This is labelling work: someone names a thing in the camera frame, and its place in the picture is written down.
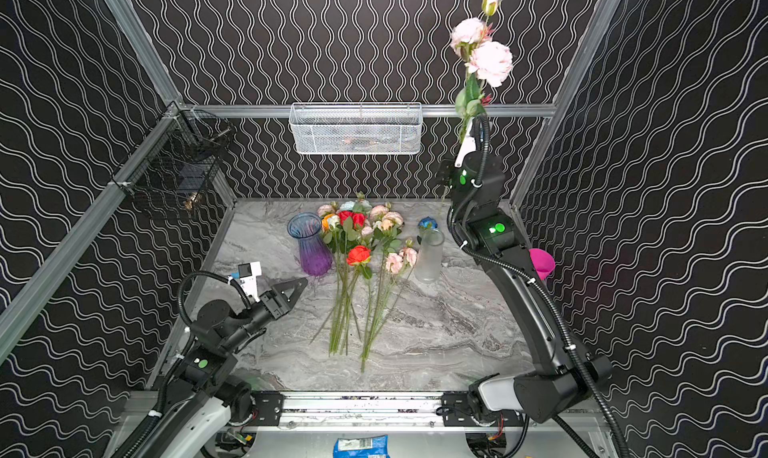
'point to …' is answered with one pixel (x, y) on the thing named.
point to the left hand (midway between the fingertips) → (308, 286)
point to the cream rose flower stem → (387, 226)
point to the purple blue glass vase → (316, 258)
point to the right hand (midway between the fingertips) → (459, 145)
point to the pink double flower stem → (399, 267)
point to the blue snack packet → (362, 447)
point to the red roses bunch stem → (342, 230)
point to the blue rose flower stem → (428, 223)
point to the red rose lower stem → (358, 258)
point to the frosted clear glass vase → (429, 260)
